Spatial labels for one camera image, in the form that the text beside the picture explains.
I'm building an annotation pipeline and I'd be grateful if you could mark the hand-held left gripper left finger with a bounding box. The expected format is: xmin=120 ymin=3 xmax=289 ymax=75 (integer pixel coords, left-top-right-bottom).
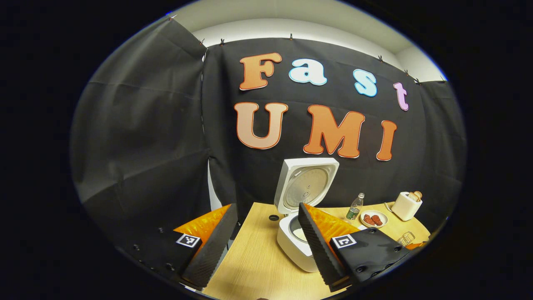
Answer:
xmin=125 ymin=203 xmax=239 ymax=290

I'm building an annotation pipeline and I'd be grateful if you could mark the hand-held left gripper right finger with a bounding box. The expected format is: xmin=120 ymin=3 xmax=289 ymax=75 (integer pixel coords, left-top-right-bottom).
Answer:
xmin=297 ymin=202 xmax=417 ymax=292

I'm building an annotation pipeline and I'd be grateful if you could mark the clear chopstick holder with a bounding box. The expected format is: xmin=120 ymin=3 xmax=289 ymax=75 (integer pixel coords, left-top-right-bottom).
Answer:
xmin=396 ymin=231 xmax=416 ymax=247

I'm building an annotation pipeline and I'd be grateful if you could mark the white rice cooker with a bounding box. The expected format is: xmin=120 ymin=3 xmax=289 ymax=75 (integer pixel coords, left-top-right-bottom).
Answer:
xmin=274 ymin=157 xmax=340 ymax=273

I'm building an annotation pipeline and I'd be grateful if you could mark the white toaster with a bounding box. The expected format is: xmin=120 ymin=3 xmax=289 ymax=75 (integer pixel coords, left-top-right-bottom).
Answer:
xmin=391 ymin=191 xmax=423 ymax=222

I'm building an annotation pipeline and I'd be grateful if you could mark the clear plastic water bottle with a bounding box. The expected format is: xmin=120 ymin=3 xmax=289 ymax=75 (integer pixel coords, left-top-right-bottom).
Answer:
xmin=346 ymin=192 xmax=366 ymax=220

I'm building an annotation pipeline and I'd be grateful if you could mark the white round plate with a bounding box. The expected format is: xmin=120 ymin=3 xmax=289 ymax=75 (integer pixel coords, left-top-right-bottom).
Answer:
xmin=359 ymin=210 xmax=389 ymax=228

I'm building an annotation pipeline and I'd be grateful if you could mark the black backdrop cloth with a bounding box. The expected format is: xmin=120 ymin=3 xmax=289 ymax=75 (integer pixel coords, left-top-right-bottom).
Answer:
xmin=70 ymin=17 xmax=467 ymax=250

